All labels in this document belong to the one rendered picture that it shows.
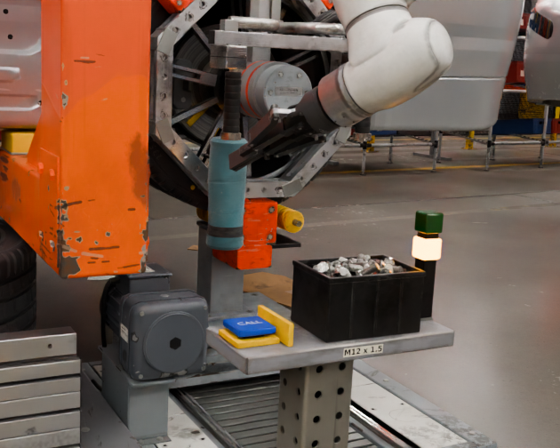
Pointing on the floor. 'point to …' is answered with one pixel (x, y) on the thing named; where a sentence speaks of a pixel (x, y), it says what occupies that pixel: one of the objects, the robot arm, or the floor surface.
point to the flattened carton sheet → (270, 286)
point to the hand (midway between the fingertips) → (245, 155)
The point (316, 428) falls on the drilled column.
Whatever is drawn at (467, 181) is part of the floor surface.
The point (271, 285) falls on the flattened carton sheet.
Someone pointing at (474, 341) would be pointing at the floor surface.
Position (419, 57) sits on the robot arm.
